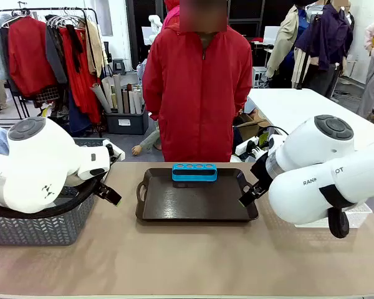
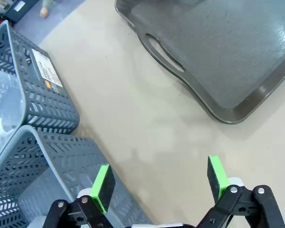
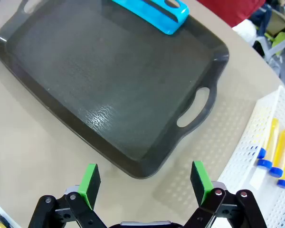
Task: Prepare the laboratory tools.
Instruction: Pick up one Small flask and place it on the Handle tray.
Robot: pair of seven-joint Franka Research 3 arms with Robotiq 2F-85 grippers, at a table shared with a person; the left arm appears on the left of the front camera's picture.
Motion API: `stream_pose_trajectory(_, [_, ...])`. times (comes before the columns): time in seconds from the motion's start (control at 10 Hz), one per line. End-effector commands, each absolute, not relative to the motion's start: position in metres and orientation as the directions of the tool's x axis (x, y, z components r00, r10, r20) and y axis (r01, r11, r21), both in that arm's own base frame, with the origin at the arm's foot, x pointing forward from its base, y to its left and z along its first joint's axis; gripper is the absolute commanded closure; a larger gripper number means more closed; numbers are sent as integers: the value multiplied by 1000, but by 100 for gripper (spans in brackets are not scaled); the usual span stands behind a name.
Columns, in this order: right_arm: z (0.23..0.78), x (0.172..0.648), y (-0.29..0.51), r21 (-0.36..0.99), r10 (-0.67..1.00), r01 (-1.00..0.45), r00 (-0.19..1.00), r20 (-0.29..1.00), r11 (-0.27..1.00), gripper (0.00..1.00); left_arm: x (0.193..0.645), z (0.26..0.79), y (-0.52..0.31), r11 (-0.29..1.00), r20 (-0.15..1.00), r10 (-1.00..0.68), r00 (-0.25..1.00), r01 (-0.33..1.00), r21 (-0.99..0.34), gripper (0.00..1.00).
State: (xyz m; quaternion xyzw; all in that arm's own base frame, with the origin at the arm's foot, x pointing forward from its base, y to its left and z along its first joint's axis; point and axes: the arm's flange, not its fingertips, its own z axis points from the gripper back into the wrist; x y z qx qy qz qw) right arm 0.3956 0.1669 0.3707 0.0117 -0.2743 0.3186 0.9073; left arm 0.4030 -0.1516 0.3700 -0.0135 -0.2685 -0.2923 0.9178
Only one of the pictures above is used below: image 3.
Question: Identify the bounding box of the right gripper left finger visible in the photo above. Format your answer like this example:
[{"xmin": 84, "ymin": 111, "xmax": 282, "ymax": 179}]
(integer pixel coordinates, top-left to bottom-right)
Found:
[{"xmin": 28, "ymin": 163, "xmax": 107, "ymax": 228}]

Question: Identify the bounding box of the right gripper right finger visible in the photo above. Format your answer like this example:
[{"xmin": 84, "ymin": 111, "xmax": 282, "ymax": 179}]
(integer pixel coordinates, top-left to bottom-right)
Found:
[{"xmin": 182, "ymin": 161, "xmax": 268, "ymax": 228}]

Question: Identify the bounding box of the white perforated plastic basket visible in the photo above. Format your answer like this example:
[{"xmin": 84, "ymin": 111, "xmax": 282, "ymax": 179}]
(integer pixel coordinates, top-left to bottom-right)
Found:
[{"xmin": 217, "ymin": 85, "xmax": 285, "ymax": 228}]

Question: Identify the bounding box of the black plastic serving tray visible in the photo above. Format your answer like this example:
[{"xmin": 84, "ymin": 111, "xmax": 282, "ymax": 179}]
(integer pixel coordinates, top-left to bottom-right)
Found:
[{"xmin": 0, "ymin": 0, "xmax": 230, "ymax": 180}]

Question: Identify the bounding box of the green plastic object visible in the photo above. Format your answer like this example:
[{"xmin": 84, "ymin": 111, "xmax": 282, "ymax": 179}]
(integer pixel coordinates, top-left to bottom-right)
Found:
[{"xmin": 272, "ymin": 32, "xmax": 285, "ymax": 49}]

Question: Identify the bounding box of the blue test tube rack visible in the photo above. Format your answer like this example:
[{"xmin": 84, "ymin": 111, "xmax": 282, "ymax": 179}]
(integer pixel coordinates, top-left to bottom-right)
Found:
[{"xmin": 111, "ymin": 0, "xmax": 190, "ymax": 36}]

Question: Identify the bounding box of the person in red jacket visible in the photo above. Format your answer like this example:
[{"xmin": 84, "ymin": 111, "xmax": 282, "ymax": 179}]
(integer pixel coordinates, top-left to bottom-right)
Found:
[{"xmin": 196, "ymin": 0, "xmax": 266, "ymax": 28}]

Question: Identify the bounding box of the brown cardboard box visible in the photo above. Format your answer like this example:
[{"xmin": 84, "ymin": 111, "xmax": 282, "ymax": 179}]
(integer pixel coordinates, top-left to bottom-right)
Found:
[{"xmin": 267, "ymin": 10, "xmax": 285, "ymax": 34}]

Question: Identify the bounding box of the white mount with yellow part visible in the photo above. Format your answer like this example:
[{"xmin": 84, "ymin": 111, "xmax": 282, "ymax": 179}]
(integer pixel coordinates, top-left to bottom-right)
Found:
[{"xmin": 0, "ymin": 197, "xmax": 22, "ymax": 228}]

